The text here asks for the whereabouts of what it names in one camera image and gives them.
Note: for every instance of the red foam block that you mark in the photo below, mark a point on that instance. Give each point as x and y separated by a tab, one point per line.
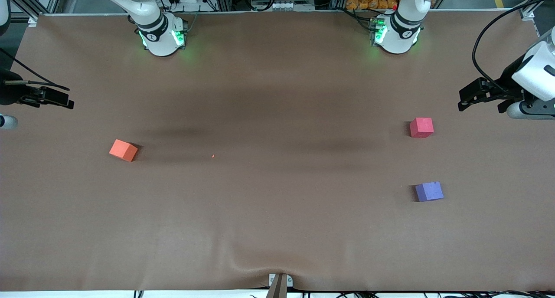
421	127

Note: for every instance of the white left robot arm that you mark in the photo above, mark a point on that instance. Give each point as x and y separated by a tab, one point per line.
401	29

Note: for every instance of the brown camera pole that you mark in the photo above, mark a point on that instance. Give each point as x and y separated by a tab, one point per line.
277	290

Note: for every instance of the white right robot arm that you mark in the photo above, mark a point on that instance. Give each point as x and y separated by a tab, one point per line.
158	27

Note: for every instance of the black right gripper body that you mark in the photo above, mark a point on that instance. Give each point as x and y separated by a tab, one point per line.
9	92

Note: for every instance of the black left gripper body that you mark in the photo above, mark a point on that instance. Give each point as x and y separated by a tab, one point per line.
508	82

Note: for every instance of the white terminal block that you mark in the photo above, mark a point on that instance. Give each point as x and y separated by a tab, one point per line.
281	5

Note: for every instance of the silver metal bracket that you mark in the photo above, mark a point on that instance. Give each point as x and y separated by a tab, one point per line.
272	280

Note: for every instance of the brown table cloth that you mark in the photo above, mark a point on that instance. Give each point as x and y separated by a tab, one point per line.
277	94

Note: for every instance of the orange foam block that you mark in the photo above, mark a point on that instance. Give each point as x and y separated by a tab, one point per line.
122	150

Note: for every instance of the purple foam block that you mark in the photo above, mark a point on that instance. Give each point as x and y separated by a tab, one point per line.
429	191

